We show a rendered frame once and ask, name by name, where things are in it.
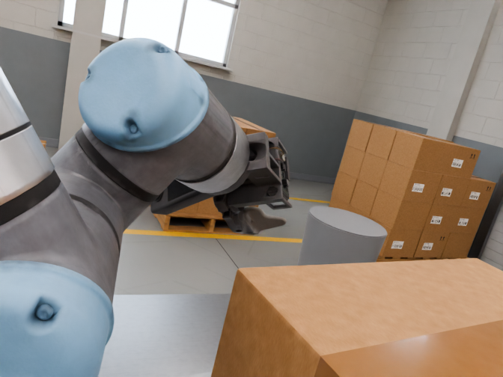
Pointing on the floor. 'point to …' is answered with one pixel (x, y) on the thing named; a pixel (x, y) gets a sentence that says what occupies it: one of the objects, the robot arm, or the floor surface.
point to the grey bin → (340, 238)
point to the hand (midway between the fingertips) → (252, 201)
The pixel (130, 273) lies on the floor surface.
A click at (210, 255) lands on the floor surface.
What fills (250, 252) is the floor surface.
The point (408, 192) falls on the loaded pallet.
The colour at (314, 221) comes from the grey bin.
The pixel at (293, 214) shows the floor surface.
